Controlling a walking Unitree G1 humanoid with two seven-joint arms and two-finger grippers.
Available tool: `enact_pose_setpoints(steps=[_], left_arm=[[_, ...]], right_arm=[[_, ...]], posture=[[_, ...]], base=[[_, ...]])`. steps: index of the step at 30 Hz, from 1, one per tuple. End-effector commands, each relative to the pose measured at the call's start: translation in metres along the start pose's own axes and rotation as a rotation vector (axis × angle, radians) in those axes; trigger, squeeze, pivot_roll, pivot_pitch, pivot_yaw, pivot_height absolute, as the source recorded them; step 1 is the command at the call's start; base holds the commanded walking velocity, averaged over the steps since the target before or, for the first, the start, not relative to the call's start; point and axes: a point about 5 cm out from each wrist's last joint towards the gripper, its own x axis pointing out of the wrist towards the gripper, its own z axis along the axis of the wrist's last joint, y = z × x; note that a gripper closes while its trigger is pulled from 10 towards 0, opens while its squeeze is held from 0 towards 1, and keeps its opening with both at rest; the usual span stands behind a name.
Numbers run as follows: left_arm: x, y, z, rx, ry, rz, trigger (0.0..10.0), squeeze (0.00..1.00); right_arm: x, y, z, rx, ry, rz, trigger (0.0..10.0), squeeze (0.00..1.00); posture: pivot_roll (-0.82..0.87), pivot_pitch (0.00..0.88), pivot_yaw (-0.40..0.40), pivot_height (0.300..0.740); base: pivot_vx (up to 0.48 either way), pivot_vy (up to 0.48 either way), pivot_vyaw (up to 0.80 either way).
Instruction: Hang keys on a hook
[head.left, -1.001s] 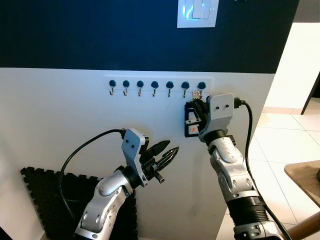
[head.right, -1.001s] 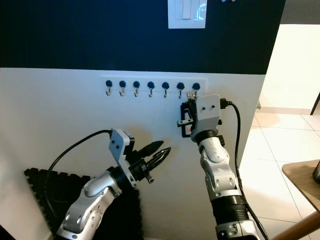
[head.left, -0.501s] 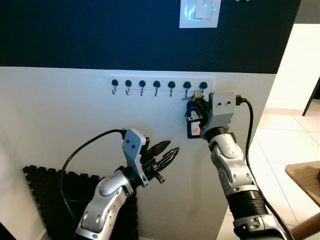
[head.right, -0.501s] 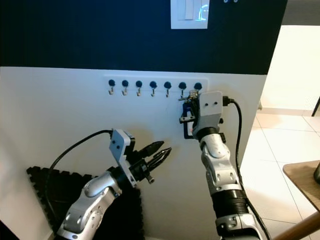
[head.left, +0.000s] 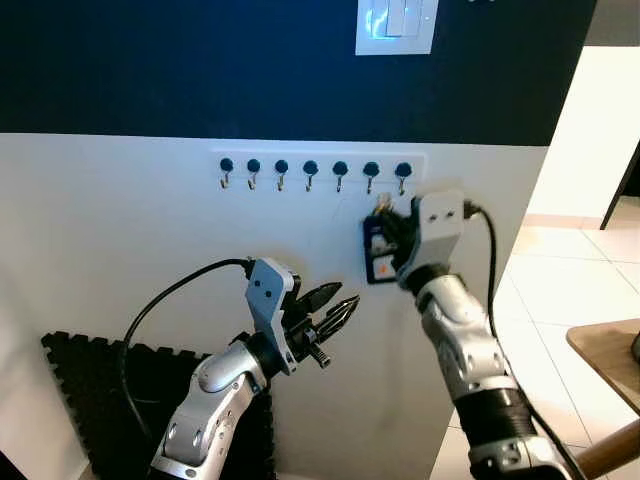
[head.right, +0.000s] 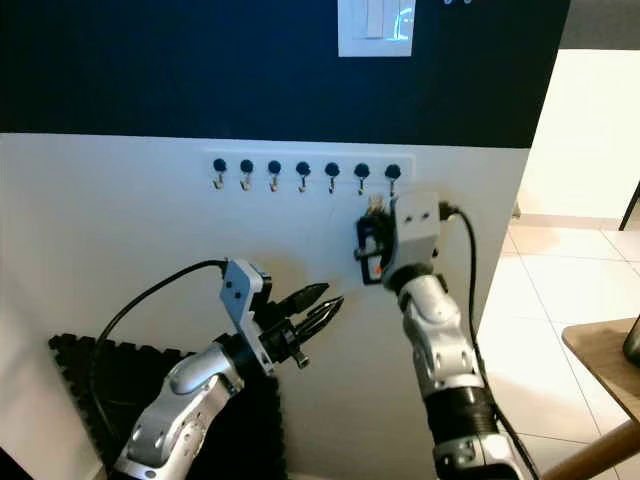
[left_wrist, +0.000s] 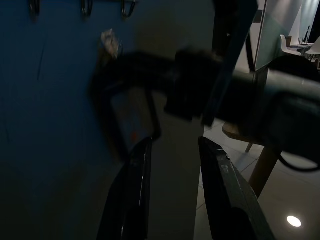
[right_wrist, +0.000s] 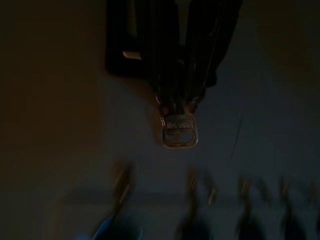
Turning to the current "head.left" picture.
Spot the white key hook rack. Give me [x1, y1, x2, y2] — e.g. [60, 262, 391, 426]
[211, 150, 428, 197]

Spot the black door frame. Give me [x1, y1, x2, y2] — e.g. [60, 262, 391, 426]
[600, 140, 640, 231]

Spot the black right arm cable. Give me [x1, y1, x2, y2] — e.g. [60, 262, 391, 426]
[462, 202, 593, 480]

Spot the wooden table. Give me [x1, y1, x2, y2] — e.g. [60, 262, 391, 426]
[566, 318, 640, 480]

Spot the white light switch plate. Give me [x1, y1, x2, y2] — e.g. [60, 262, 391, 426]
[356, 0, 438, 56]

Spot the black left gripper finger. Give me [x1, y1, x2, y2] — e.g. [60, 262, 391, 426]
[318, 294, 362, 339]
[298, 282, 344, 313]

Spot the key bunch with black fob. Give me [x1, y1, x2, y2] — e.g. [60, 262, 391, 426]
[362, 193, 403, 287]

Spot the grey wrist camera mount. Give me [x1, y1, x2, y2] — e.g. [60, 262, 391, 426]
[245, 257, 302, 377]
[400, 190, 467, 283]

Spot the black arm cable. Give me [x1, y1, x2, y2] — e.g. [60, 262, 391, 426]
[120, 258, 257, 441]
[462, 202, 593, 480]

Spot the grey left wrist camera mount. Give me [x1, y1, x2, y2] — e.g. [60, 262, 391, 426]
[245, 257, 302, 377]

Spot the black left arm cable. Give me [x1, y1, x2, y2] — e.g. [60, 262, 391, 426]
[120, 258, 257, 441]

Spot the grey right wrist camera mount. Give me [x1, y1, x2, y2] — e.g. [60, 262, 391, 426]
[400, 190, 467, 283]

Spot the black foam mat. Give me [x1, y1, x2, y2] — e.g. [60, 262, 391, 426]
[40, 331, 277, 480]

